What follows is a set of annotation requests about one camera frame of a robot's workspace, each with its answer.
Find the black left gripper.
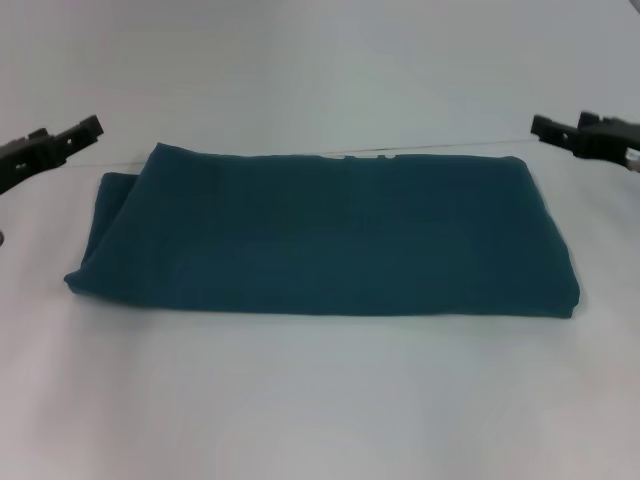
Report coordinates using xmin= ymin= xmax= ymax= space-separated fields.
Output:
xmin=0 ymin=114 xmax=107 ymax=197

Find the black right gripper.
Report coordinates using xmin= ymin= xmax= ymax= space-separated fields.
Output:
xmin=530 ymin=110 xmax=640 ymax=175

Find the blue shirt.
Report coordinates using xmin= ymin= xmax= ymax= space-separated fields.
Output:
xmin=63 ymin=142 xmax=581 ymax=321

